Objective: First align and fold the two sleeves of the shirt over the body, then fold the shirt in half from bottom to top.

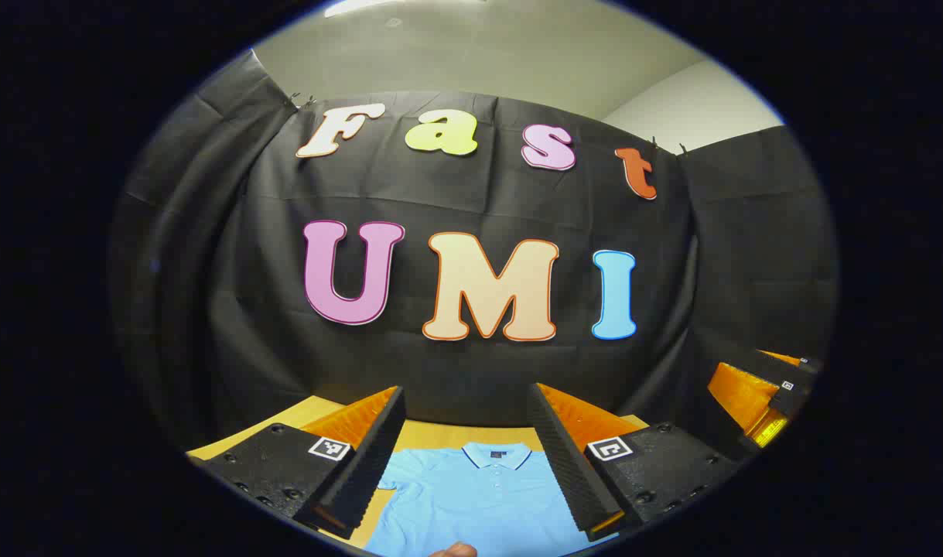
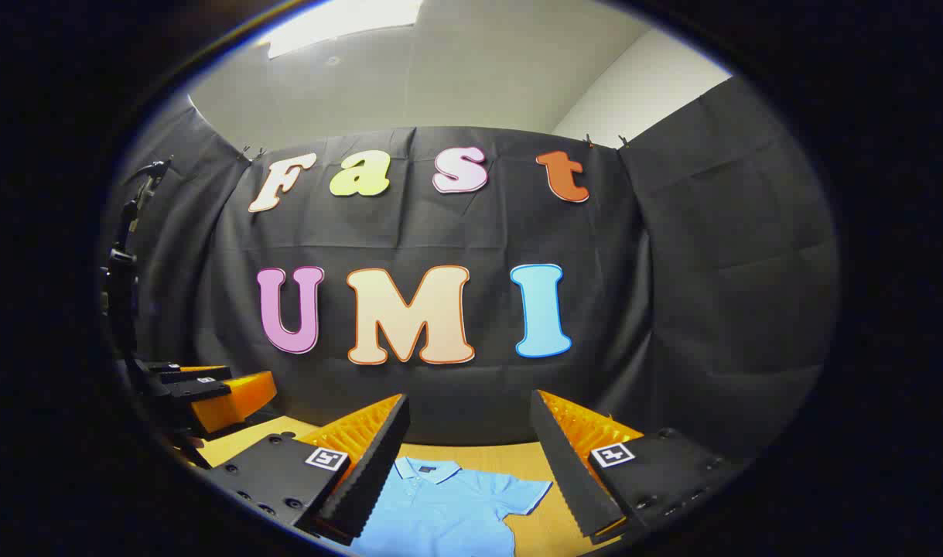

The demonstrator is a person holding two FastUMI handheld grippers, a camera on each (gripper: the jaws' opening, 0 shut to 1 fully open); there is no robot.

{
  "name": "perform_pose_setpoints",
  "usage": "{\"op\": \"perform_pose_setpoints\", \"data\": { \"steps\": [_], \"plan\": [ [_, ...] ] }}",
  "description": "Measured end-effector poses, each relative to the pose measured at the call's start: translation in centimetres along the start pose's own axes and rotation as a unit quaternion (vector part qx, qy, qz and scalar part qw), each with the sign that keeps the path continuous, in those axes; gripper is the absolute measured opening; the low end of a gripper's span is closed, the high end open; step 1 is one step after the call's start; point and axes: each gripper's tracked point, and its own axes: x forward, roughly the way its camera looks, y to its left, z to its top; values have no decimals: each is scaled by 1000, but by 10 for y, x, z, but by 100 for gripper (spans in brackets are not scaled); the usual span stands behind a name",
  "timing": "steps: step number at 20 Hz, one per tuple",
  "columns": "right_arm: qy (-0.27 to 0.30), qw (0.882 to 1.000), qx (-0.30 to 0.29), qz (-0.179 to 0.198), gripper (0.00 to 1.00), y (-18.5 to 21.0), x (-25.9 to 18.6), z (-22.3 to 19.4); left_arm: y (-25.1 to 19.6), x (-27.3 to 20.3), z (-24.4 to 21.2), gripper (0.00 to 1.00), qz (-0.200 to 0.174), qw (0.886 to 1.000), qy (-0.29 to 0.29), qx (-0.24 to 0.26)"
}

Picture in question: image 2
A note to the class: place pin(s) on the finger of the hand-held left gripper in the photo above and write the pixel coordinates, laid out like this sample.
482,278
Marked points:
235,402
193,373

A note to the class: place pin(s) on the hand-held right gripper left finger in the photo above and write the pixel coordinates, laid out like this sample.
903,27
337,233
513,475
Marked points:
378,464

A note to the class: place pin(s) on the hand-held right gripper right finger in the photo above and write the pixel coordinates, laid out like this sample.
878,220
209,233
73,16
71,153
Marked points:
568,472

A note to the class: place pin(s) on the light blue T-shirt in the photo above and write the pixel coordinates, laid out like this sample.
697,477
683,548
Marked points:
440,510

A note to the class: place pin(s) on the black backdrop cloth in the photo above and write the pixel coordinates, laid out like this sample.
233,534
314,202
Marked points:
479,232

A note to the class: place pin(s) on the ceiling light panel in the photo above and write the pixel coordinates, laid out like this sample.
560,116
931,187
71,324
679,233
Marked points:
339,19

